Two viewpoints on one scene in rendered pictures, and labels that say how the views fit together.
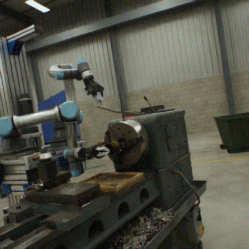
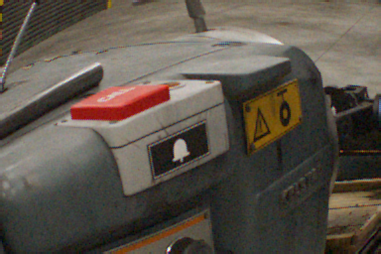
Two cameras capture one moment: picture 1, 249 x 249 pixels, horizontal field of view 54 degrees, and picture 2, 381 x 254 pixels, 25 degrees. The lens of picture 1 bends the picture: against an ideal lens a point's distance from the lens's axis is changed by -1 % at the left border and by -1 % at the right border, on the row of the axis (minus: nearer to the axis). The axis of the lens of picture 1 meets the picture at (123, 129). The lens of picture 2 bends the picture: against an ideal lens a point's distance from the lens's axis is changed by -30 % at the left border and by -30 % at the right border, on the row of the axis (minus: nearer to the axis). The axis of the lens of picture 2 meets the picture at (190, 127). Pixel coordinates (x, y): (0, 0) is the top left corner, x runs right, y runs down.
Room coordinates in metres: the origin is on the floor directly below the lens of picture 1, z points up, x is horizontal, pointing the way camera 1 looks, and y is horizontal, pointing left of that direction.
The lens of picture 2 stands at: (3.03, 0.01, 1.42)
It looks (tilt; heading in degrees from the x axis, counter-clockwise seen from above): 13 degrees down; 182
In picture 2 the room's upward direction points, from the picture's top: 8 degrees counter-clockwise
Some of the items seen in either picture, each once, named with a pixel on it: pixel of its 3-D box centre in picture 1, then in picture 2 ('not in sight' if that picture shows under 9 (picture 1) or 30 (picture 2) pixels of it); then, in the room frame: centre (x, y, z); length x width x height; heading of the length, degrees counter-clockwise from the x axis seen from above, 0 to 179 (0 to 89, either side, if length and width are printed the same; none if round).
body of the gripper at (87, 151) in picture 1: (88, 153); (362, 111); (1.56, 0.25, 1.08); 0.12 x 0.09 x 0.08; 55
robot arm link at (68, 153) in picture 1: (72, 154); not in sight; (1.66, 0.37, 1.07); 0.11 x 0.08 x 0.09; 55
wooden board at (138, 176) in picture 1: (106, 182); (320, 218); (1.51, 0.15, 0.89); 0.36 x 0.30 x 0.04; 55
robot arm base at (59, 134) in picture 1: (61, 133); not in sight; (2.14, 0.54, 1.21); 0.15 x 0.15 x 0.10
